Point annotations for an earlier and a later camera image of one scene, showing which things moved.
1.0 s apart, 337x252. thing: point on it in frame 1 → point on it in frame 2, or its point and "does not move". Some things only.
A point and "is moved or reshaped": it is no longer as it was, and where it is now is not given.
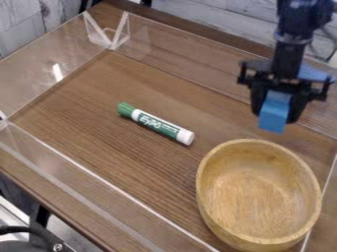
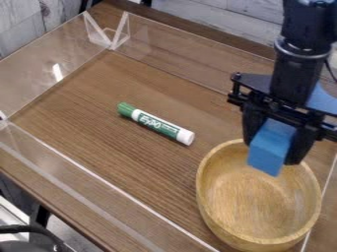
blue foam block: (274, 112) is moved or reshaped
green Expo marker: (154, 124) does not move
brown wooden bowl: (258, 194) does not move
